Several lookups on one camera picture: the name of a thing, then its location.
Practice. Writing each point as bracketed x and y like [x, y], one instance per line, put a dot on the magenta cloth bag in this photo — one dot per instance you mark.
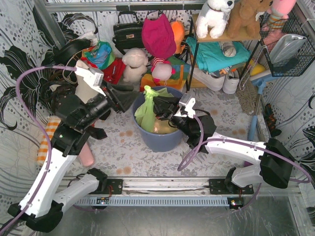
[158, 37]

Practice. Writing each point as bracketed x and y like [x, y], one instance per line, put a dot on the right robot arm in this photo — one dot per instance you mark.
[269, 162]

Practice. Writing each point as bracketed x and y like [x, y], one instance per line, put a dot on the crumpled brown paper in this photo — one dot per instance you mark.
[162, 127]

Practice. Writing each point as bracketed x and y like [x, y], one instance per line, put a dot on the pink white plush doll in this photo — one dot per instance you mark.
[161, 70]

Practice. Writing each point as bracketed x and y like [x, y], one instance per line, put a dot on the black hat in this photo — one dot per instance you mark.
[63, 55]

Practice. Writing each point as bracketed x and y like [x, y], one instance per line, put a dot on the teal folded cloth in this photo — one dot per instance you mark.
[211, 58]

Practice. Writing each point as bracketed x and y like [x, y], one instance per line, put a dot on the red cloth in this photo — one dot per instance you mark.
[114, 72]

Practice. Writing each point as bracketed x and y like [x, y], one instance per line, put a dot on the rainbow striped cloth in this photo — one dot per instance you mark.
[176, 81]

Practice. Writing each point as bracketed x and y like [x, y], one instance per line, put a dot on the white plush dog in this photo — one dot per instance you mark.
[213, 18]

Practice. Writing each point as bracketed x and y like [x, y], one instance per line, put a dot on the white fluffy plush lamb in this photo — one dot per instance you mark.
[136, 65]

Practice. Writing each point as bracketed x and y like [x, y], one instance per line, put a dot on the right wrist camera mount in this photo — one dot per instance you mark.
[184, 107]

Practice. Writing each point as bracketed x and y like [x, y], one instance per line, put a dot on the pink glasses case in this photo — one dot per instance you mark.
[85, 156]

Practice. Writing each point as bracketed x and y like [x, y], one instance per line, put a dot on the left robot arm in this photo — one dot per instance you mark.
[43, 207]

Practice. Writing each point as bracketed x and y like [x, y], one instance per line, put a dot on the cream canvas tote bag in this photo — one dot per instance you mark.
[83, 91]

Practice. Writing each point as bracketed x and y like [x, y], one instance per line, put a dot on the grey small plush ball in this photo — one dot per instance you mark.
[228, 49]

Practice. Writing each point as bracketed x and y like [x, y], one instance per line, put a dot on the brown teddy bear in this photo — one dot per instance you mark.
[245, 14]

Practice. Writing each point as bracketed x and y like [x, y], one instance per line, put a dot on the white sneaker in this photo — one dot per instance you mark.
[231, 82]

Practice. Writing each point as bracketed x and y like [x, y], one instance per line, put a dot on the silver foil pouch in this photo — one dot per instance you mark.
[286, 47]

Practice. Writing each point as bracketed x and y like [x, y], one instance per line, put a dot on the colourful printed cloth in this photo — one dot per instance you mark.
[99, 56]

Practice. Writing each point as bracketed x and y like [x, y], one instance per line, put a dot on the pink plush toy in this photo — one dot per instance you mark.
[278, 13]

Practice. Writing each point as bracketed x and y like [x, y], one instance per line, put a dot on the orange plush toy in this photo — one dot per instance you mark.
[179, 34]

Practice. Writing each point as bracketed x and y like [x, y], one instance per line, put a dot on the black leather handbag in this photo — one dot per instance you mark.
[128, 36]

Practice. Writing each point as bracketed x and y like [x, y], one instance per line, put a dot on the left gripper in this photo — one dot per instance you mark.
[114, 99]

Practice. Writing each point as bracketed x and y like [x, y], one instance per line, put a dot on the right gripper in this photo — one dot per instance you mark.
[168, 111]

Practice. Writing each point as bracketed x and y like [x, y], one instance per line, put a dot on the metal mounting rail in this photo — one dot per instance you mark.
[180, 192]

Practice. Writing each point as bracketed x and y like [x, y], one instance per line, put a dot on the black wire basket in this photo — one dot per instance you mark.
[299, 63]

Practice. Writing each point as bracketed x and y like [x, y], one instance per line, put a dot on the green trash bag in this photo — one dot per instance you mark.
[144, 115]

